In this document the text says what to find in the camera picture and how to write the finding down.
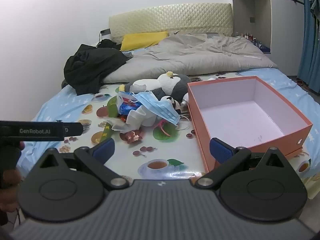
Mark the grey duvet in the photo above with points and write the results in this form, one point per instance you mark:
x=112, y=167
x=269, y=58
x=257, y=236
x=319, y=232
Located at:
x=200, y=55

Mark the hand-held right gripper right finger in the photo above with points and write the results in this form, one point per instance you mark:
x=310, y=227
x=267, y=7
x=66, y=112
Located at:
x=221, y=152

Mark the person's left hand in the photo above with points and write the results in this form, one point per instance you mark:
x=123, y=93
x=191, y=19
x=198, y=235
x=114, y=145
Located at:
x=11, y=178

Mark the small panda plush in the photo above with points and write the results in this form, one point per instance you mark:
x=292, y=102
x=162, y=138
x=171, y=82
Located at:
x=171, y=101

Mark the shiny red foil wrapper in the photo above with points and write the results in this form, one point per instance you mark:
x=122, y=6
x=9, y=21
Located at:
x=123, y=118

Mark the white slim stick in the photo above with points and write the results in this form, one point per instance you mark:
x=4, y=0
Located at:
x=253, y=58

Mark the cluster of small bottles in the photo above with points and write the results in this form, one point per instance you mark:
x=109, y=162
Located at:
x=247, y=36

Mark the blue face mask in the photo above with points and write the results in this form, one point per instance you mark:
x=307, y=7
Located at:
x=160, y=110

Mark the grey white penguin plush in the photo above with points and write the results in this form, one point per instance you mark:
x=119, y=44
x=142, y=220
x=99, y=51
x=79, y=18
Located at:
x=175, y=85

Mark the yellow pillow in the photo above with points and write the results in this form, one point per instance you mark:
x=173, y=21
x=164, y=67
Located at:
x=142, y=40

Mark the fruit printed plastic mat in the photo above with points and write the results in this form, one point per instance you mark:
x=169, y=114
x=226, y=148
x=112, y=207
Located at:
x=170, y=150

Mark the blue snack packet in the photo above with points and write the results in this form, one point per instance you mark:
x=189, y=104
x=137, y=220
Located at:
x=126, y=107

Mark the dark red patterned wrapper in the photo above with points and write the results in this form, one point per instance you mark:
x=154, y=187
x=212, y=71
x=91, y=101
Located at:
x=131, y=136

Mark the dark wall switch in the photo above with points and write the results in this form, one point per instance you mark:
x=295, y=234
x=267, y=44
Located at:
x=252, y=19

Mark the blue curtain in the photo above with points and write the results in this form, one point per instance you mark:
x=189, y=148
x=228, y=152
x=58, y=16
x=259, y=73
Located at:
x=308, y=55

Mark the pink cardboard box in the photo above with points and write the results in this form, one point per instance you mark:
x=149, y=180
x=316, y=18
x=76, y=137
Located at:
x=237, y=120

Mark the white tissue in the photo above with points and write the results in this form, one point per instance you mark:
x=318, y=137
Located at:
x=140, y=118

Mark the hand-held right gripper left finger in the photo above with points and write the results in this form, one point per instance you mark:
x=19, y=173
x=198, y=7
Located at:
x=105, y=151

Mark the white wardrobe cabinet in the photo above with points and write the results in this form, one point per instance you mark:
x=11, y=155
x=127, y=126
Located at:
x=282, y=30

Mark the black clothing pile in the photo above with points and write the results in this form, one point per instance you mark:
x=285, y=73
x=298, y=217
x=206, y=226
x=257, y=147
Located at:
x=92, y=67

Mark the cream quilted headboard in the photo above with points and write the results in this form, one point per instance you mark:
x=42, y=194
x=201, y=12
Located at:
x=170, y=17

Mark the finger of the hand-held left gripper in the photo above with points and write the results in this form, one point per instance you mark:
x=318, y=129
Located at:
x=73, y=128

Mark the white spray bottle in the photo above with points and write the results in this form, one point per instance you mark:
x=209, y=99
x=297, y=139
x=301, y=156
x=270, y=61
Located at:
x=185, y=100

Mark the green yellow wrapped stick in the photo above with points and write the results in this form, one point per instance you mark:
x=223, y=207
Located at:
x=106, y=132

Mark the black power adapter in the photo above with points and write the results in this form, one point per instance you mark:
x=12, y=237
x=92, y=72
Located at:
x=105, y=32

